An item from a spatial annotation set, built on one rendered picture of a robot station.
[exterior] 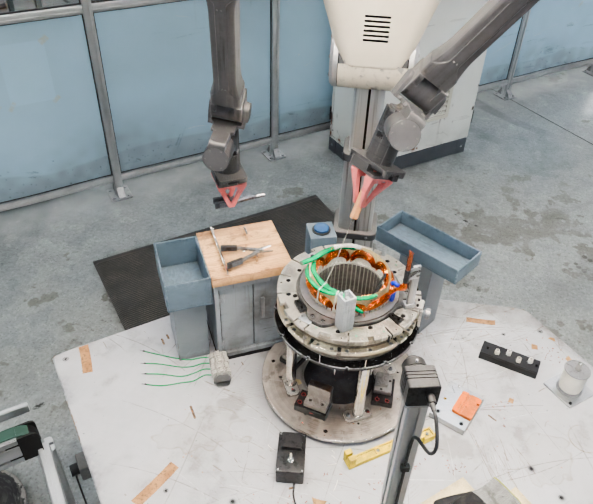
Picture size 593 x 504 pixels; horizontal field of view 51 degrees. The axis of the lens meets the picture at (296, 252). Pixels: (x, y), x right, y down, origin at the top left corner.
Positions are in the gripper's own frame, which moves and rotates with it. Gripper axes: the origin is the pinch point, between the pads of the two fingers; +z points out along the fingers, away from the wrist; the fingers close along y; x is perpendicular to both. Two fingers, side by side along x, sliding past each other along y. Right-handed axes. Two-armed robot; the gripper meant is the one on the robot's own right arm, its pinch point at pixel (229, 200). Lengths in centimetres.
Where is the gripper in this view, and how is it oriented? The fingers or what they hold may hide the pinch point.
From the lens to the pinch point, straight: 148.3
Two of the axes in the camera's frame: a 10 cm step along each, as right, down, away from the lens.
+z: -0.2, 7.6, 6.5
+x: 9.4, -2.0, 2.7
